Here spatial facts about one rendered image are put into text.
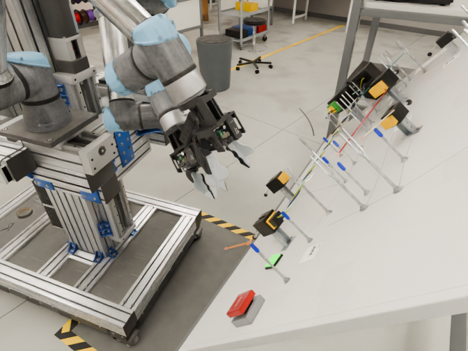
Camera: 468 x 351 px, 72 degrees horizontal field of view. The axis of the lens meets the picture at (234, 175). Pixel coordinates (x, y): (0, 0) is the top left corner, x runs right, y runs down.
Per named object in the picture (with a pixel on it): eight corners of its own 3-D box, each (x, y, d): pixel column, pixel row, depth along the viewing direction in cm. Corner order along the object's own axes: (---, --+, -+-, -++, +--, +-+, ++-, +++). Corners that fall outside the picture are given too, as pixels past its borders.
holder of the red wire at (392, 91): (419, 82, 103) (396, 58, 103) (405, 103, 96) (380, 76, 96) (406, 91, 108) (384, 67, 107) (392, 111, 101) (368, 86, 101)
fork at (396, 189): (401, 191, 54) (342, 130, 53) (392, 196, 55) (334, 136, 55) (403, 184, 55) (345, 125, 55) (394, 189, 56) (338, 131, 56)
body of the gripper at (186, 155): (177, 175, 83) (158, 134, 84) (192, 175, 91) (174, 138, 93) (201, 161, 80) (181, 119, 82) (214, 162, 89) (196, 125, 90)
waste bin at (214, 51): (197, 93, 420) (193, 43, 382) (200, 81, 456) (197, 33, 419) (232, 93, 420) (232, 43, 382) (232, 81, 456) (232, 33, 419)
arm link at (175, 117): (168, 125, 93) (191, 110, 91) (175, 138, 93) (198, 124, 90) (154, 121, 86) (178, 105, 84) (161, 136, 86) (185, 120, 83)
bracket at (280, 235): (290, 237, 80) (276, 223, 80) (296, 236, 78) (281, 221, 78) (281, 251, 78) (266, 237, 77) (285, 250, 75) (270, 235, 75)
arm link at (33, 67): (67, 90, 107) (53, 48, 99) (32, 106, 98) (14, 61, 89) (42, 85, 111) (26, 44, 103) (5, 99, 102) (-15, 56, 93)
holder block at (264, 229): (273, 225, 81) (262, 214, 81) (284, 220, 76) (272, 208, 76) (263, 237, 79) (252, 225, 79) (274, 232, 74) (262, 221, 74)
